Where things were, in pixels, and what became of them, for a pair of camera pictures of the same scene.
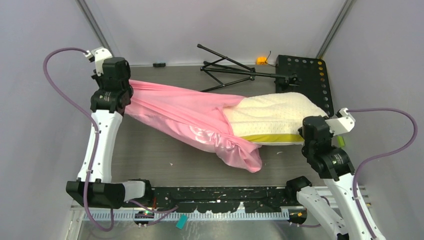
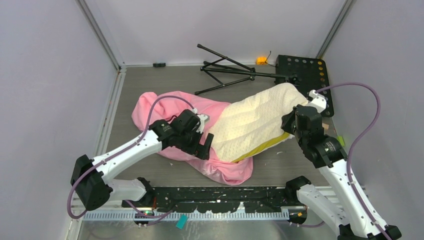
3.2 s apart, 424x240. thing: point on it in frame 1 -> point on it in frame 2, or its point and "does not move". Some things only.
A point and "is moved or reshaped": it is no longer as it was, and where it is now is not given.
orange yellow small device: (261, 60) does not move
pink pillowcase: (196, 120) -> (148, 107)
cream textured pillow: (273, 119) is moved or reshaped
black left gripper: (98, 79) -> (200, 151)
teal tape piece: (181, 221) does not move
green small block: (340, 141) does not move
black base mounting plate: (214, 199) does not move
